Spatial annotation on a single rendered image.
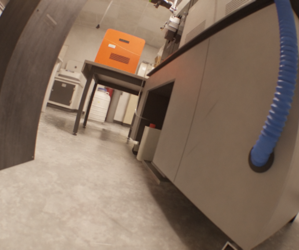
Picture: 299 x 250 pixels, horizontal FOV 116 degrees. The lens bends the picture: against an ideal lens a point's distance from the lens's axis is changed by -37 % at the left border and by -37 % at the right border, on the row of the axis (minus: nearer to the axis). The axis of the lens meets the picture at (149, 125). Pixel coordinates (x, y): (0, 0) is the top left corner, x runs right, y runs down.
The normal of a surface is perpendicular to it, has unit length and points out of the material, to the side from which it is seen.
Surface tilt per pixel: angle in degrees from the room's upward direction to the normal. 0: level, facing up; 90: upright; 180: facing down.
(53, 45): 90
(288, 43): 130
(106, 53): 90
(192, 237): 0
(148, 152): 90
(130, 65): 90
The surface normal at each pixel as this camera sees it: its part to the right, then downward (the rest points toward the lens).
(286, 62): -0.82, 0.48
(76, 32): 0.29, 0.10
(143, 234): 0.27, -0.96
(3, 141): 0.96, 0.27
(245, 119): -0.92, -0.25
